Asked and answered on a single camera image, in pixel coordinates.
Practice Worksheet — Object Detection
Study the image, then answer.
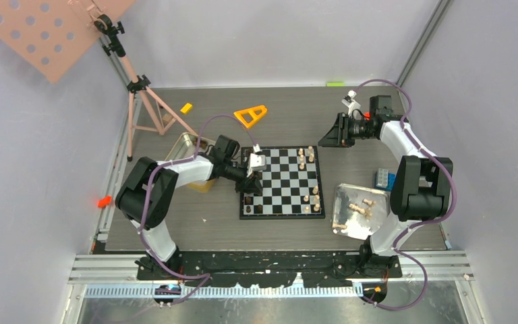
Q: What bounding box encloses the pink perforated board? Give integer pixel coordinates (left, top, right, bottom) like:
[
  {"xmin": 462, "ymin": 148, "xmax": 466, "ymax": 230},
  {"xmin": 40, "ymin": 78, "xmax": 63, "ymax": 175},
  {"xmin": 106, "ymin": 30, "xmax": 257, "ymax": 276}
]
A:
[{"xmin": 0, "ymin": 0, "xmax": 133, "ymax": 83}]

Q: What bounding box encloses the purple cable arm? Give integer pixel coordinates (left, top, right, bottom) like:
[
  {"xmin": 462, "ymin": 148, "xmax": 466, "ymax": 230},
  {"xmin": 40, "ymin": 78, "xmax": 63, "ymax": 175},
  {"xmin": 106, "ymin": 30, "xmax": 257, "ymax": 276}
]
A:
[
  {"xmin": 355, "ymin": 79, "xmax": 458, "ymax": 313},
  {"xmin": 137, "ymin": 113, "xmax": 261, "ymax": 306}
]

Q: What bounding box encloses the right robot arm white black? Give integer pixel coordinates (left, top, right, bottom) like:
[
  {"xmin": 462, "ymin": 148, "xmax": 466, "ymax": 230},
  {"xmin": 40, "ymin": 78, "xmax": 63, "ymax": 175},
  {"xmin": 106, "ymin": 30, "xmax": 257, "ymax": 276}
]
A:
[{"xmin": 318, "ymin": 90, "xmax": 455, "ymax": 277}]

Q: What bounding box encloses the orange plastic triangle frame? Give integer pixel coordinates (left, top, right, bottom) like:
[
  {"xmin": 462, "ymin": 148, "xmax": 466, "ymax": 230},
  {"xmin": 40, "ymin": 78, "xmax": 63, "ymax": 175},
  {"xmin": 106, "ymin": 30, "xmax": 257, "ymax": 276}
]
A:
[{"xmin": 233, "ymin": 105, "xmax": 268, "ymax": 129}]

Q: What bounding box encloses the silver tin lid tray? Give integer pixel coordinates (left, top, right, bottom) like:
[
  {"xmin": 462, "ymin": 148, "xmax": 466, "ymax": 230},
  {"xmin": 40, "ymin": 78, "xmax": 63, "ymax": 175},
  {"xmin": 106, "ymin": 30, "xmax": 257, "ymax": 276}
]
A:
[{"xmin": 331, "ymin": 184, "xmax": 390, "ymax": 240}]

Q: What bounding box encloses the blue toy brick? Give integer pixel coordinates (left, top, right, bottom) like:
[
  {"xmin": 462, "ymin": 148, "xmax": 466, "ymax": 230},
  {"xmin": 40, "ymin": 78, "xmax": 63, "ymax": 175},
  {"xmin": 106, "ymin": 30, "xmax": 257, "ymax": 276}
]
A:
[{"xmin": 374, "ymin": 168, "xmax": 396, "ymax": 192}]

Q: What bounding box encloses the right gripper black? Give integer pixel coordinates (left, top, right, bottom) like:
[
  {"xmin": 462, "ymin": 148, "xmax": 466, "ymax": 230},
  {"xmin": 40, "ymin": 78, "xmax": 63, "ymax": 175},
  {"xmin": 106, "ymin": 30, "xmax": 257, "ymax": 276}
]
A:
[{"xmin": 319, "ymin": 112, "xmax": 376, "ymax": 149}]

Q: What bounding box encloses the green tape piece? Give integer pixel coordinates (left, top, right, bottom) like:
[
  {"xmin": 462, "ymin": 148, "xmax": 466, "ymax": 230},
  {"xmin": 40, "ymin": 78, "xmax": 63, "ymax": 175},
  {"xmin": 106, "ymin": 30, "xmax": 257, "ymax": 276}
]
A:
[{"xmin": 325, "ymin": 81, "xmax": 345, "ymax": 87}]

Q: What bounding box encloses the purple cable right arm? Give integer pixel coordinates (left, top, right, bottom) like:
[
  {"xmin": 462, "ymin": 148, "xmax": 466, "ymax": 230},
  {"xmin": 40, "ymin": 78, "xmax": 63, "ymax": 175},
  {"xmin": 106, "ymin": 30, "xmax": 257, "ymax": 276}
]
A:
[{"xmin": 355, "ymin": 79, "xmax": 458, "ymax": 313}]

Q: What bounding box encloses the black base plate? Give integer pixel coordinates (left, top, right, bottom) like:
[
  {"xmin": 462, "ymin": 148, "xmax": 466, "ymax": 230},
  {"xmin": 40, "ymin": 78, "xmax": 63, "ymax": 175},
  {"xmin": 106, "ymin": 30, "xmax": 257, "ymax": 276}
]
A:
[{"xmin": 135, "ymin": 250, "xmax": 402, "ymax": 288}]

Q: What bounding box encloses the gold-rimmed metal tin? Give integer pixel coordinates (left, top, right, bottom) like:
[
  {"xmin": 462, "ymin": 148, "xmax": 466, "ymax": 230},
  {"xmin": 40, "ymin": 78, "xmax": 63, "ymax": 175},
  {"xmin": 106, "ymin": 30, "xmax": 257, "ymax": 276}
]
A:
[{"xmin": 165, "ymin": 132, "xmax": 215, "ymax": 193}]

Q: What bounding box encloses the pink tripod stand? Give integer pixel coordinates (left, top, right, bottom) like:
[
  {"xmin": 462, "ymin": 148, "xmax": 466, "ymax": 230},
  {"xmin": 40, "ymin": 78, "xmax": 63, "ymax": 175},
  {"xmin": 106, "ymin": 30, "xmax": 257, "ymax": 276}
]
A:
[{"xmin": 94, "ymin": 14, "xmax": 196, "ymax": 162}]

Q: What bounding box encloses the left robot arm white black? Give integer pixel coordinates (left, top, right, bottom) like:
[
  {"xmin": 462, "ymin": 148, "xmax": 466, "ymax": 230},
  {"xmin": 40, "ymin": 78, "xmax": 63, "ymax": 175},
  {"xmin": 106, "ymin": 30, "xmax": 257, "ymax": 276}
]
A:
[{"xmin": 115, "ymin": 136, "xmax": 267, "ymax": 279}]

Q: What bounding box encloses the black white chessboard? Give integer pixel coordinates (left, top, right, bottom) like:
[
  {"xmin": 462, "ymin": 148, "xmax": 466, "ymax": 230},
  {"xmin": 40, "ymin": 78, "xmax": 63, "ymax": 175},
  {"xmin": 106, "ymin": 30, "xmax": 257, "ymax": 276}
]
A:
[{"xmin": 239, "ymin": 146, "xmax": 326, "ymax": 220}]

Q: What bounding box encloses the yellow block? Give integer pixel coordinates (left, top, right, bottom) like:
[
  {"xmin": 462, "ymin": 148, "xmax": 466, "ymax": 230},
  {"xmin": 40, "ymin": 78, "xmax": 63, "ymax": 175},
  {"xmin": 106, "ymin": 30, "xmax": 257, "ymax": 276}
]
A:
[{"xmin": 180, "ymin": 103, "xmax": 193, "ymax": 114}]

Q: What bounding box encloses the red clip on rail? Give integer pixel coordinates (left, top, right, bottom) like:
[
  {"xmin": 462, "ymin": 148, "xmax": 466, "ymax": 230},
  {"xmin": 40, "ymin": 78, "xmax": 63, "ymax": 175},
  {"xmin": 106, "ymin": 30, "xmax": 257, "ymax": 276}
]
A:
[{"xmin": 96, "ymin": 195, "xmax": 112, "ymax": 209}]

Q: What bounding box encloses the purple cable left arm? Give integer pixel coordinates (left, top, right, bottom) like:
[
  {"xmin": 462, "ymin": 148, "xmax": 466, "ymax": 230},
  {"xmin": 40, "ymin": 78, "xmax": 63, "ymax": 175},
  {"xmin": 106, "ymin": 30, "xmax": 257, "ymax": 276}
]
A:
[{"xmin": 137, "ymin": 113, "xmax": 261, "ymax": 306}]

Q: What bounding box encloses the light pawn beside tray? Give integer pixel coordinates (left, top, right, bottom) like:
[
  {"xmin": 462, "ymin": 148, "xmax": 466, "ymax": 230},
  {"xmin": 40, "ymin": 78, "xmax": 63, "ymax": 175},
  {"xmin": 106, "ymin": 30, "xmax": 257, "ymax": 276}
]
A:
[{"xmin": 332, "ymin": 223, "xmax": 347, "ymax": 230}]

